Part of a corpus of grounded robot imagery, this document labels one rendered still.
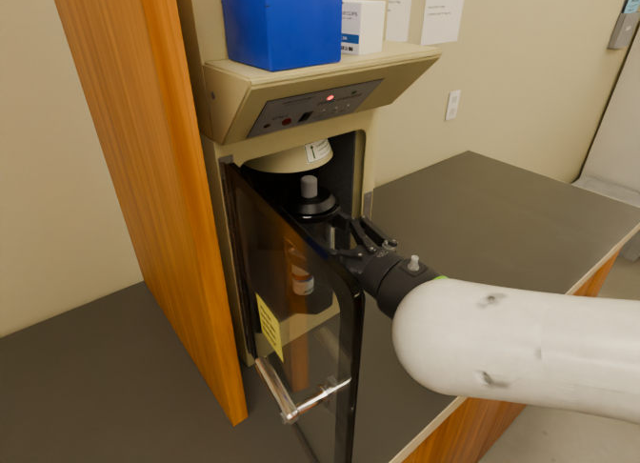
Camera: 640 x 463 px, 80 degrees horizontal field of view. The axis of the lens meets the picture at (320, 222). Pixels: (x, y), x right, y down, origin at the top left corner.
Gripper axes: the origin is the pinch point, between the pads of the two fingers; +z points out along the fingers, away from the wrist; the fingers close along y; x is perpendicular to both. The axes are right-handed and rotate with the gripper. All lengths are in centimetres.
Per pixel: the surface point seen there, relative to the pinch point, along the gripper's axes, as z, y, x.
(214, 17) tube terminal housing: 0.8, 13.0, -33.8
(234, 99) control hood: -7.2, 15.7, -26.5
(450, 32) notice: 43, -96, -20
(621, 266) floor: -17, -242, 124
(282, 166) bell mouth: 3.9, 2.9, -10.9
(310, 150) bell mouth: 2.9, -2.4, -12.7
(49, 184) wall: 44, 35, -2
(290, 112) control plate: -5.9, 7.4, -23.1
